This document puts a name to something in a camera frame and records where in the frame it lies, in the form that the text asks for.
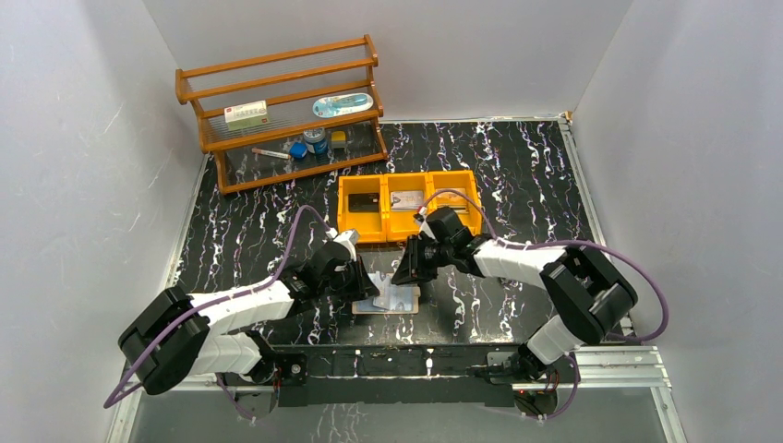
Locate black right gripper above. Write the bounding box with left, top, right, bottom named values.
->
left=391, top=234, right=453, bottom=286

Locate light blue VIP card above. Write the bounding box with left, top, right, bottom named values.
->
left=372, top=281, right=411, bottom=310

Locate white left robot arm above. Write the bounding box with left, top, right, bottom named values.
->
left=118, top=229, right=379, bottom=395

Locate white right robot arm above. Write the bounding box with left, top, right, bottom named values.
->
left=391, top=208, right=638, bottom=383

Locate silver credit card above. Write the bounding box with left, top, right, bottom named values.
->
left=390, top=190, right=425, bottom=211

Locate black credit card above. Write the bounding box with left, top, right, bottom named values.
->
left=347, top=193, right=380, bottom=213

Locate gold credit card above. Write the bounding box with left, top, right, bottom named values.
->
left=434, top=187, right=470, bottom=214

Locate yellow three-compartment plastic bin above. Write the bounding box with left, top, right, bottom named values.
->
left=337, top=170, right=482, bottom=244

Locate yellow small box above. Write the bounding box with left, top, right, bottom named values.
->
left=330, top=130, right=347, bottom=150

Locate blue small container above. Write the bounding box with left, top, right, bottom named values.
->
left=288, top=142, right=308, bottom=160

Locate white tube stick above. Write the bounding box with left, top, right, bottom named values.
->
left=251, top=148, right=291, bottom=160

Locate oval blue blister pack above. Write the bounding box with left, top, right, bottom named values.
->
left=312, top=92, right=374, bottom=119

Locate wooden shelf rack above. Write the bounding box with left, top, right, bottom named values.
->
left=175, top=35, right=389, bottom=195

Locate white medicine box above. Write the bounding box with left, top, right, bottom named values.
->
left=223, top=101, right=269, bottom=131

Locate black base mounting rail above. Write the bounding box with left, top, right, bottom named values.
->
left=215, top=343, right=581, bottom=410

